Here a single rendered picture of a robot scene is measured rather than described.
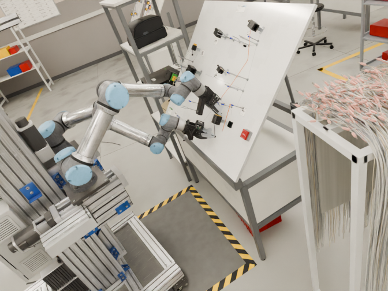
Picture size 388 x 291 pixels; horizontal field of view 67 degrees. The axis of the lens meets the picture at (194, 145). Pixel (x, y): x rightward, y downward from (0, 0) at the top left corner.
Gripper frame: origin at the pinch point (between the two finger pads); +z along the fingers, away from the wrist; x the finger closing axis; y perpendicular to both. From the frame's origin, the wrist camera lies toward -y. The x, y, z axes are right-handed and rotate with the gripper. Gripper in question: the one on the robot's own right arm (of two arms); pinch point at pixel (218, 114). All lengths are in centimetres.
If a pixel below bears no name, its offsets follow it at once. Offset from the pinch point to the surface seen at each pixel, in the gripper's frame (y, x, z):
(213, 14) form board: 63, 59, -21
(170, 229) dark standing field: -98, 56, 78
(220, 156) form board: -19.6, -8.0, 16.6
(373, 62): 204, 83, 193
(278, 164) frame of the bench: -1.2, -29.3, 39.1
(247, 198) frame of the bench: -30, -28, 38
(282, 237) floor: -36, -18, 111
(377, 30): 210, 69, 146
